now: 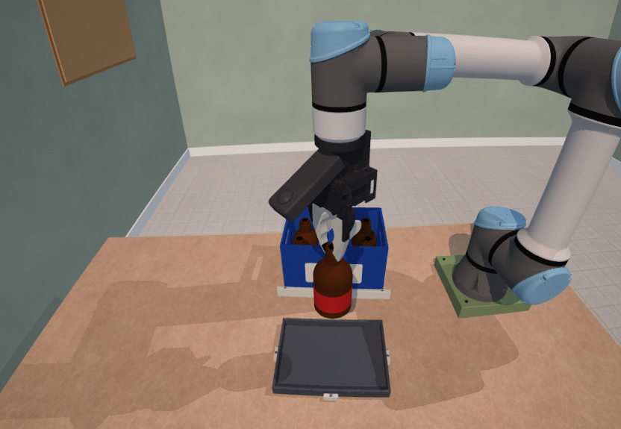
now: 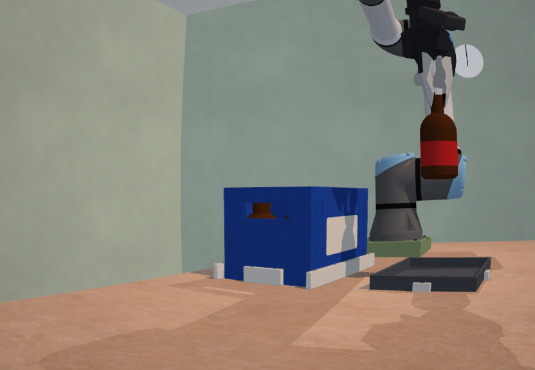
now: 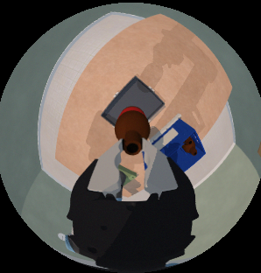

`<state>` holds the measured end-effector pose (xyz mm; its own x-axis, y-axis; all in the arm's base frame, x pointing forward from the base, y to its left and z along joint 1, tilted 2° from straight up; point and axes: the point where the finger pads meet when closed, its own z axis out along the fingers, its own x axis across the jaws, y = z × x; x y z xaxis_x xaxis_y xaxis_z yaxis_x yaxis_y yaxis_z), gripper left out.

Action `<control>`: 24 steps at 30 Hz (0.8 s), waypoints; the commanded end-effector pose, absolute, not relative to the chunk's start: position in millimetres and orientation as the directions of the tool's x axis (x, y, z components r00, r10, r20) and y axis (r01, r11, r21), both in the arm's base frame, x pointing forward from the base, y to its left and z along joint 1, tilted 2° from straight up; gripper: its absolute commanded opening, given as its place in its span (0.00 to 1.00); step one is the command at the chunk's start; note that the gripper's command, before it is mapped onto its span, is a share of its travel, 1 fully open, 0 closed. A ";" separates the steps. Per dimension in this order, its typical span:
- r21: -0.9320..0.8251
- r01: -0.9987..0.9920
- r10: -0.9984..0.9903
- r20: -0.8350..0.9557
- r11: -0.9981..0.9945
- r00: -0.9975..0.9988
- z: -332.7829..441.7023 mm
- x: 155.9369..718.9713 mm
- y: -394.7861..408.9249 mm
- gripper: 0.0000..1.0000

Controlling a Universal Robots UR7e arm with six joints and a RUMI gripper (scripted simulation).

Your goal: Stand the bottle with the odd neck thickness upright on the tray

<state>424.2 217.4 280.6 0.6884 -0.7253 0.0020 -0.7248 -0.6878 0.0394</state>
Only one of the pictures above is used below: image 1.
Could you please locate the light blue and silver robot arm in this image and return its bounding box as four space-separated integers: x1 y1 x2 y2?
269 21 621 305

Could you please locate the blue plastic crate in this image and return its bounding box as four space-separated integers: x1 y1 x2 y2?
280 207 389 289

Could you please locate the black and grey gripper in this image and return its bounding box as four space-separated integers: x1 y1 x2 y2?
308 130 378 262

